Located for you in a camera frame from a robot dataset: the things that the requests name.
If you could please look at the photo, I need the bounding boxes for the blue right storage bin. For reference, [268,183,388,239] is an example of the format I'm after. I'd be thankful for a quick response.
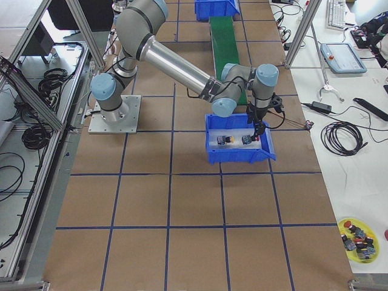
[205,113,276,164]

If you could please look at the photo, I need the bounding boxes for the yellow mushroom push button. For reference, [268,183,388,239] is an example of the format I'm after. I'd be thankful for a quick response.
[216,135,235,146]

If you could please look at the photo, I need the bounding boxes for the yellow bowl of buttons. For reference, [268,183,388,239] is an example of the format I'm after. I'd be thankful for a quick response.
[338,218,380,264]

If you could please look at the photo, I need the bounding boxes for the green conveyor belt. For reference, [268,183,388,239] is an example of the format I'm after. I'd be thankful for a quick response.
[209,16,249,106]

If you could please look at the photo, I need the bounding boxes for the blue left storage bin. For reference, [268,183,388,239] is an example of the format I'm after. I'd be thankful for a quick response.
[195,0,241,21]

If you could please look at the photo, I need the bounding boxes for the red mushroom push button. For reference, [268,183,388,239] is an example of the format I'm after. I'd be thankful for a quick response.
[241,135,260,145]

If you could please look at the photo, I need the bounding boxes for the aluminium frame post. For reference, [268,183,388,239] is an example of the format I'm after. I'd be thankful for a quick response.
[284,0,321,69]

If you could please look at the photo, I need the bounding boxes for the teach pendant tablet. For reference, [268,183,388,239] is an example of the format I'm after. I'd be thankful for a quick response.
[320,43,367,74]

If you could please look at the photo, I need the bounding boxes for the red black conveyor wires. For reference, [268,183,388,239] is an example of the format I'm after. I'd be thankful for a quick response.
[269,109,314,131]

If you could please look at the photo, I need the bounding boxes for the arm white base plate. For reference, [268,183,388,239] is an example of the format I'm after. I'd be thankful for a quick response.
[89,95,142,134]

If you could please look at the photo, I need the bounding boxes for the black power adapter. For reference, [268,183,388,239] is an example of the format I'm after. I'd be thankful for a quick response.
[311,101,332,114]

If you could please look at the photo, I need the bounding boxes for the coiled black cable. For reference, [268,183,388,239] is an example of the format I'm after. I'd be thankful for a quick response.
[320,121,364,156]

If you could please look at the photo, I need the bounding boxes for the blue storage bin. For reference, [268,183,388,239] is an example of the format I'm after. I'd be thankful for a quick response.
[205,113,276,164]
[195,0,241,21]

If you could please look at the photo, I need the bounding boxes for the white foam pad right bin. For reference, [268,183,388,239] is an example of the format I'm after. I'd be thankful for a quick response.
[209,129,262,149]

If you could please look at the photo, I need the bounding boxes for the white keyboard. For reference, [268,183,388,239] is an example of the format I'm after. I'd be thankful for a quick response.
[326,0,346,30]

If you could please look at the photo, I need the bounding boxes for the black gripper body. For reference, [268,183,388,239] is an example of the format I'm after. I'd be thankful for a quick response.
[247,104,268,126]

